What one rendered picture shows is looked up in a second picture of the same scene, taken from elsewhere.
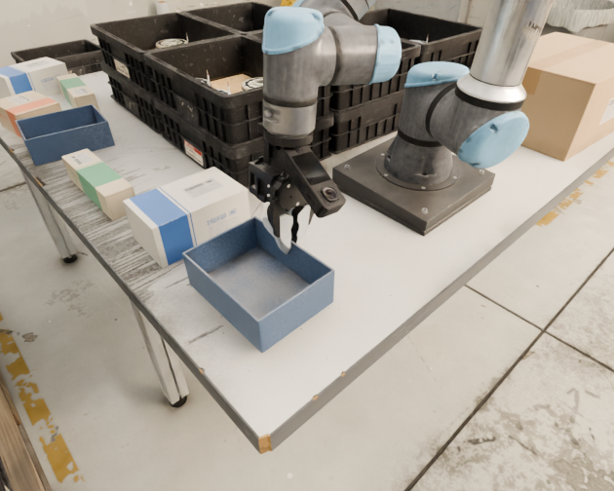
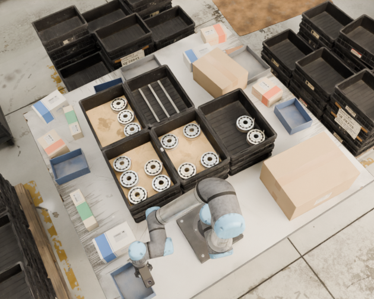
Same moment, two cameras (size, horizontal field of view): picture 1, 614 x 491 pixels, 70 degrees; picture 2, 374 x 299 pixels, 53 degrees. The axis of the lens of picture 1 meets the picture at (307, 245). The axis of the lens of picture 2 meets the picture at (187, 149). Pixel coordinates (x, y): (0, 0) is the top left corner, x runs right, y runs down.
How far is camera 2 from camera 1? 1.52 m
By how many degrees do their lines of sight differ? 23
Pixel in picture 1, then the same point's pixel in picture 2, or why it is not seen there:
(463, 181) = not seen: hidden behind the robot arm
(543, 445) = not seen: outside the picture
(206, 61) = (130, 144)
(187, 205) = (113, 246)
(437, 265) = (199, 281)
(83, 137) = (77, 174)
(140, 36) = (102, 98)
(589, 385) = (307, 290)
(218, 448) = not seen: hidden behind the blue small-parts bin
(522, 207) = (250, 253)
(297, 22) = (135, 257)
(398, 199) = (195, 246)
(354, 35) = (155, 251)
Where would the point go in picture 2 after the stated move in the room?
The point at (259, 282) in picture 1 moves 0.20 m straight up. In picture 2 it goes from (135, 281) to (127, 272)
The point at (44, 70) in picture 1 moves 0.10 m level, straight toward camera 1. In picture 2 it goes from (57, 106) to (59, 118)
